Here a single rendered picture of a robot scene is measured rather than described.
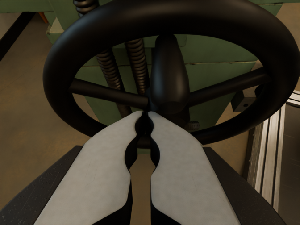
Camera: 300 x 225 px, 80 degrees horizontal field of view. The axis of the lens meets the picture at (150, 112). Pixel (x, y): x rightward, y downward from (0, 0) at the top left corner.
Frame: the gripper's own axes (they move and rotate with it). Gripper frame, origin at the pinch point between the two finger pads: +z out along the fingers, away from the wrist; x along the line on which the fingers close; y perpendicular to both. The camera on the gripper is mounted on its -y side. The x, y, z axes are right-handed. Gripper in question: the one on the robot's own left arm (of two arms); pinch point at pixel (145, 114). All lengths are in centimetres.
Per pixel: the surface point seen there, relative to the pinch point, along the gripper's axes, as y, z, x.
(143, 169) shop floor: 71, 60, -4
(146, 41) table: -2.2, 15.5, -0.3
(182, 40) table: -2.4, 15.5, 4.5
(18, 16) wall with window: 0, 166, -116
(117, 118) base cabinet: 27, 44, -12
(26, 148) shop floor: 66, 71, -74
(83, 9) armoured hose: -6.0, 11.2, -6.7
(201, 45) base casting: 0.3, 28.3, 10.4
